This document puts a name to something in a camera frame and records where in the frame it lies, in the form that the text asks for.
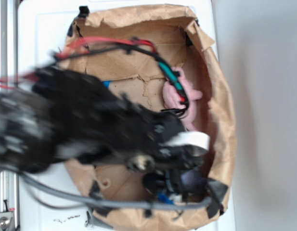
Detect gray cable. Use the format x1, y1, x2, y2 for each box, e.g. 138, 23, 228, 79
17, 172, 213, 217

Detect brown paper bag bin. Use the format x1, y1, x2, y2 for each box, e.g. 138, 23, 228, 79
63, 4, 237, 231

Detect blue plastic bottle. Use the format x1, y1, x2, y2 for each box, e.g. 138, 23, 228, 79
102, 81, 111, 88

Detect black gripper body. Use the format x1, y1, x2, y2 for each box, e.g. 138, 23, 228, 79
125, 109, 210, 204

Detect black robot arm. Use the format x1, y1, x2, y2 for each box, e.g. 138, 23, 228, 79
0, 66, 207, 210

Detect red and black cable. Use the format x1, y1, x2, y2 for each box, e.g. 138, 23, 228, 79
0, 36, 190, 120

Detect aluminum frame rail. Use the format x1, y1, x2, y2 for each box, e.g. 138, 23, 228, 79
0, 0, 20, 231

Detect gray plush animal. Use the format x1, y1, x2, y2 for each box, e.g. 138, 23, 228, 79
181, 169, 207, 194

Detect pink plush animal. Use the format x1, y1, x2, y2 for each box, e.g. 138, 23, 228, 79
162, 67, 203, 131

